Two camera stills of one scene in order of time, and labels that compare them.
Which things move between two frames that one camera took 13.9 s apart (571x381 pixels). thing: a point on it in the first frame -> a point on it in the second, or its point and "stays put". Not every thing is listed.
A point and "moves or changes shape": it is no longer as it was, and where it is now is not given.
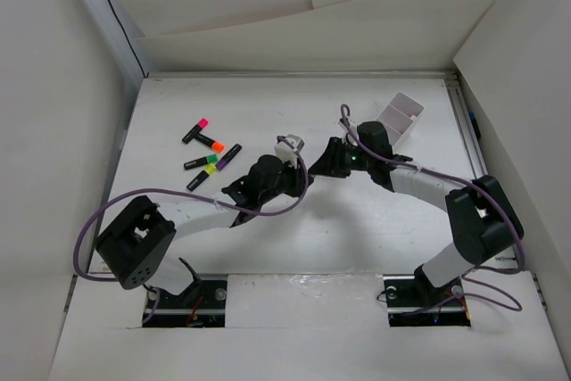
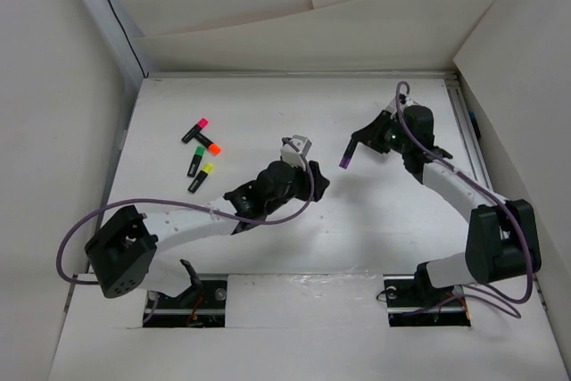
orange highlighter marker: x=213 y=145 stays put
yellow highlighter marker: x=209 y=170 stays put
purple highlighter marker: x=228 y=156 moves or changes shape
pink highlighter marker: x=199 y=127 stays put
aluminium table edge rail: x=465 y=125 stays put
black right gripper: x=330 y=163 -> x=368 y=133
